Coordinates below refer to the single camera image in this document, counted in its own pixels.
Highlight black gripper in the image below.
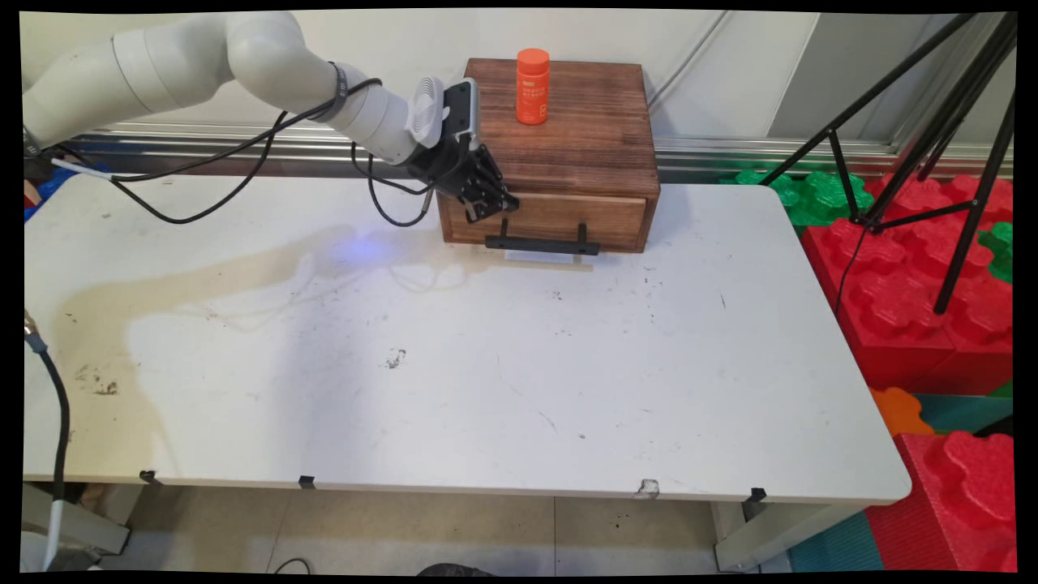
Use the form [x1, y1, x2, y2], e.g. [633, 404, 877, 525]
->
[406, 136, 521, 222]

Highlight light wooden drawer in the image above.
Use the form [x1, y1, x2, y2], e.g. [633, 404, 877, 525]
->
[441, 191, 650, 251]

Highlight dark wooden cabinet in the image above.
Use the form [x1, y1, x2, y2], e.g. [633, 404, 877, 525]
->
[435, 57, 663, 255]

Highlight white vented wrist cover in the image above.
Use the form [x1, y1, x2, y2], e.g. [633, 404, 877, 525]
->
[405, 76, 448, 149]

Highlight orange plastic bottle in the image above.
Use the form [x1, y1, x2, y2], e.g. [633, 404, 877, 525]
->
[515, 47, 551, 127]

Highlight green foam blocks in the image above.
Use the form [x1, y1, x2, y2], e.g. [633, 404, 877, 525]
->
[720, 168, 876, 230]

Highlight large red foam block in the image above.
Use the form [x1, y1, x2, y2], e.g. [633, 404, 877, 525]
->
[800, 171, 1015, 397]

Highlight blue foam block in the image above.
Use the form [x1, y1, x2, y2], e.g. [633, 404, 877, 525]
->
[24, 161, 108, 221]

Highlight orange foam piece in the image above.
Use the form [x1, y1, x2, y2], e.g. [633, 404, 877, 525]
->
[869, 386, 936, 438]

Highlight black tripod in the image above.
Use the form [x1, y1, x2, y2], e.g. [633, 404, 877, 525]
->
[757, 11, 1019, 316]

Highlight small green foam block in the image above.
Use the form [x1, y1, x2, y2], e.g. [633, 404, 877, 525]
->
[976, 220, 1015, 286]

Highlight teal foam mat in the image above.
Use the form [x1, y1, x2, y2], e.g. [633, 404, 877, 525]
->
[916, 393, 1015, 436]

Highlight black drawer handle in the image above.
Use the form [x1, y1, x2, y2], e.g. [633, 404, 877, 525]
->
[484, 220, 602, 257]

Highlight grey black wrist camera box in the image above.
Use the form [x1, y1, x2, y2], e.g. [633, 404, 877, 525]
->
[441, 78, 482, 152]

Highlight black strap around arm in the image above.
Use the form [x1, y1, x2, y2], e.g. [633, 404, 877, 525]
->
[311, 62, 349, 124]

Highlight grey wall cable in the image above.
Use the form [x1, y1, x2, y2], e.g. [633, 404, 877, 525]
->
[647, 11, 732, 108]

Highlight aluminium wall rail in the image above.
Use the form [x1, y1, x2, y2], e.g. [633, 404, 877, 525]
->
[81, 122, 1015, 183]

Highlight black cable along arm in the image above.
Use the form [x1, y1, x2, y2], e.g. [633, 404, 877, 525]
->
[47, 76, 445, 229]

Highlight white table frame leg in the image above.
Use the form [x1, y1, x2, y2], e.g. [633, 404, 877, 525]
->
[713, 501, 862, 573]

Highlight black cable with grey plug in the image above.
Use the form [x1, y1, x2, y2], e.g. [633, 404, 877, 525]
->
[24, 310, 73, 570]

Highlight grey table frame bar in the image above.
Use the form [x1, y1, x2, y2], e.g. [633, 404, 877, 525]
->
[23, 483, 131, 557]

